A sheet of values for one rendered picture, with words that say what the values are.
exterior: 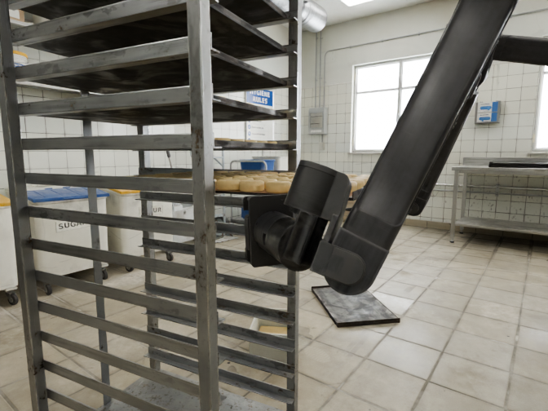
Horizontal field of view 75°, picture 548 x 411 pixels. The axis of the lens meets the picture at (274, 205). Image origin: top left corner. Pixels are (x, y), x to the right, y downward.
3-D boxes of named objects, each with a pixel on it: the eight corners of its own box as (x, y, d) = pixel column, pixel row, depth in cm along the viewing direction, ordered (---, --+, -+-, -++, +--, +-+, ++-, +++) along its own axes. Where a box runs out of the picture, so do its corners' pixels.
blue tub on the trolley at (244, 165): (251, 171, 479) (251, 159, 477) (276, 172, 457) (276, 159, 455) (237, 172, 454) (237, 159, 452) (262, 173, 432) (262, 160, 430)
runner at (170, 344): (226, 359, 77) (225, 346, 77) (218, 365, 75) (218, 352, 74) (42, 305, 105) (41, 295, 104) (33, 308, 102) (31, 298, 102)
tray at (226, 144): (289, 149, 106) (289, 143, 106) (207, 147, 70) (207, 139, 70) (139, 150, 132) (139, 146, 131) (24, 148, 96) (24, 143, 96)
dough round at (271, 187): (288, 190, 72) (288, 180, 72) (294, 192, 68) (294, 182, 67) (263, 191, 71) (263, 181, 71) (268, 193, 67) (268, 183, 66)
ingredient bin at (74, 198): (43, 299, 254) (33, 192, 243) (12, 280, 292) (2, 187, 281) (116, 279, 296) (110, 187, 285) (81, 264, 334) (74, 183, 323)
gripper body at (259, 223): (248, 264, 53) (263, 280, 46) (245, 195, 51) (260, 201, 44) (289, 258, 55) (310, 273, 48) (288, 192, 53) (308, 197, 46)
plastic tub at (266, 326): (258, 333, 206) (258, 307, 204) (296, 335, 204) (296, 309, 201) (248, 363, 177) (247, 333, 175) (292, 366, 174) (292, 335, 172)
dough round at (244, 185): (266, 192, 70) (266, 181, 70) (240, 192, 69) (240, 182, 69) (261, 189, 75) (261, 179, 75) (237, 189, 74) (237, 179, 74)
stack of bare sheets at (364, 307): (399, 322, 220) (399, 317, 219) (338, 327, 213) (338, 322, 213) (360, 286, 278) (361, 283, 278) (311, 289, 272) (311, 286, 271)
